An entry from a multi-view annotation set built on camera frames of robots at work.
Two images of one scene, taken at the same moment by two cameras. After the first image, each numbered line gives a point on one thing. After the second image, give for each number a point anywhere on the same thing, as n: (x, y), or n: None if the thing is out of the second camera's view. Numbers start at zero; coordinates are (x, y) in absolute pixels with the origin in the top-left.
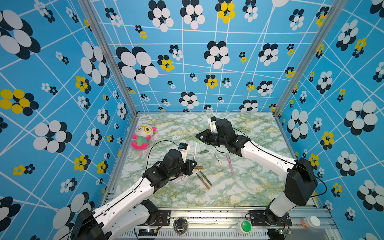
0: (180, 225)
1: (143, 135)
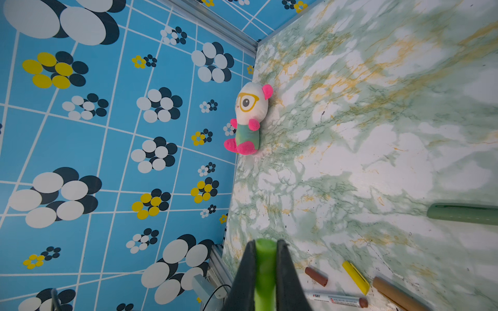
0: None
1: (251, 105)
